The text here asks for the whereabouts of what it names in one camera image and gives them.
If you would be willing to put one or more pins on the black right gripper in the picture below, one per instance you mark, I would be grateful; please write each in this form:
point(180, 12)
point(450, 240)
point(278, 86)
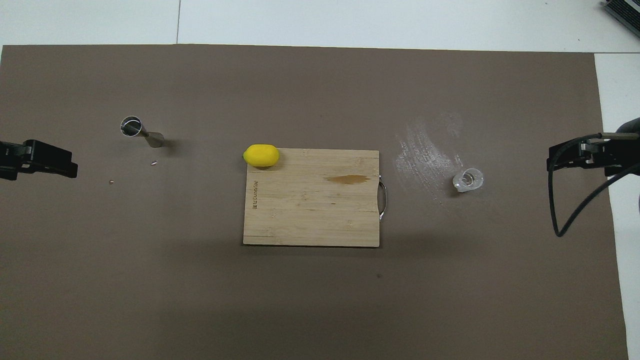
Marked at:
point(622, 157)

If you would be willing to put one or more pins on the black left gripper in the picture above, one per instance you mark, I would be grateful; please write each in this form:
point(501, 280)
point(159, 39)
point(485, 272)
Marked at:
point(11, 161)

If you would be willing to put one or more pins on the steel double jigger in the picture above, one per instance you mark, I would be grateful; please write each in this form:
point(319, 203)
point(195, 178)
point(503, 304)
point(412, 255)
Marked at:
point(152, 138)

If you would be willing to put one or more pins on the clear plastic cup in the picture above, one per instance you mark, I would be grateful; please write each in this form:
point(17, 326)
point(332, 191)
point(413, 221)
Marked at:
point(470, 180)

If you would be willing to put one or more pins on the grey ribbed device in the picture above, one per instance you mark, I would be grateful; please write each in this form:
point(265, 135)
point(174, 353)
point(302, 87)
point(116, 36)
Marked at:
point(627, 12)

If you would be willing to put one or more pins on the yellow lemon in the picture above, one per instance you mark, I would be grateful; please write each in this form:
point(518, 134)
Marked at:
point(261, 155)

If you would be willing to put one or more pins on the wooden cutting board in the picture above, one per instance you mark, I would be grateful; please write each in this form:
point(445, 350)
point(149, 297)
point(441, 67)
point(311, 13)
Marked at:
point(310, 210)

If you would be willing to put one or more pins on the brown table mat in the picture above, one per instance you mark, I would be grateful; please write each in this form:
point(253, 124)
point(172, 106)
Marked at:
point(320, 300)

